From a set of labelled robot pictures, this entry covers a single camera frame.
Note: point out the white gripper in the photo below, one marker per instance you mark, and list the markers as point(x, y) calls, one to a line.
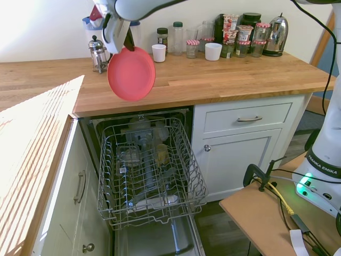
point(114, 34)

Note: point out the red plastic plate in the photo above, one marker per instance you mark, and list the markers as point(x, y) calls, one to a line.
point(130, 74)

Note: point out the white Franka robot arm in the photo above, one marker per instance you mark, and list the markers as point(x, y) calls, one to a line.
point(330, 120)

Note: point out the stainless dishwasher door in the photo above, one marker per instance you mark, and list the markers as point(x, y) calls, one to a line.
point(160, 240)

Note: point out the clear pitcher dark blue lid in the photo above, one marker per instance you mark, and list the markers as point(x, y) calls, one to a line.
point(136, 34)

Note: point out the small white cup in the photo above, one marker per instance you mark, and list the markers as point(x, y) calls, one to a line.
point(158, 53)

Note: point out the spice jar black lid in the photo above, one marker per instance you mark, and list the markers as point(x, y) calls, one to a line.
point(162, 38)

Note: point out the glass French press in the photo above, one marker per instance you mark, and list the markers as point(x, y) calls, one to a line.
point(97, 57)

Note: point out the clear pitcher light blue lid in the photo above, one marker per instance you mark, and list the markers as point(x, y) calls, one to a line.
point(89, 34)

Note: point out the glass bottle green lid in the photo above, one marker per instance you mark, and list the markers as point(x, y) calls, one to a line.
point(178, 40)

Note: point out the clear drinking glass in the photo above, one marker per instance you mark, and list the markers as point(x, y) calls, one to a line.
point(191, 34)

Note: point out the glass jar red checkered lid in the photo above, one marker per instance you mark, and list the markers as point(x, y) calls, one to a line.
point(258, 49)
point(242, 49)
point(192, 49)
point(263, 32)

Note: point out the tall clear glass jar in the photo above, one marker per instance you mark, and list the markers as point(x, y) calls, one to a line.
point(208, 29)

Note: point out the wide white cup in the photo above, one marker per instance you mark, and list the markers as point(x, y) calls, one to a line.
point(213, 52)

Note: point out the dark green bottle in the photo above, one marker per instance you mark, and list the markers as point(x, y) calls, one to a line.
point(219, 32)

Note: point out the green glass jar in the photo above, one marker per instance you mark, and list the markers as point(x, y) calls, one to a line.
point(227, 51)

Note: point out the red white yogurt cup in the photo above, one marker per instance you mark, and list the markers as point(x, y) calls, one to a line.
point(231, 22)
point(230, 36)

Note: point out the square glass container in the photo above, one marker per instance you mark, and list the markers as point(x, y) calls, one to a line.
point(128, 156)

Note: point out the white yogurt cup pink lid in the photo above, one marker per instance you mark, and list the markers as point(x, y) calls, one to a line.
point(244, 33)

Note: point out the yellowish drinking glass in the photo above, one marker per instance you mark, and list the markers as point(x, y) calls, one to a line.
point(161, 156)

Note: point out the large tub black lid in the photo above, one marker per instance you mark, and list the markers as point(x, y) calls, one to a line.
point(250, 18)

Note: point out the silver cabinet knob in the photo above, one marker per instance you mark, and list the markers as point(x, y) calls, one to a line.
point(88, 248)
point(207, 148)

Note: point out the stainless steel kettle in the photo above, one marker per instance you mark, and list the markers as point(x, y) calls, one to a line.
point(277, 34)

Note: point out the white cabinet with drawer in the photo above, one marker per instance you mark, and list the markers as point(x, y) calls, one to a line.
point(239, 165)

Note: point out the black table clamp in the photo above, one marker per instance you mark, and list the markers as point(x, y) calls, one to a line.
point(250, 170)

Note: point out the wooden robot mounting board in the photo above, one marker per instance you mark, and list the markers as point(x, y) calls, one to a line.
point(253, 213)

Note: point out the white paper strip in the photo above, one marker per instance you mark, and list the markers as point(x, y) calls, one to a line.
point(299, 242)

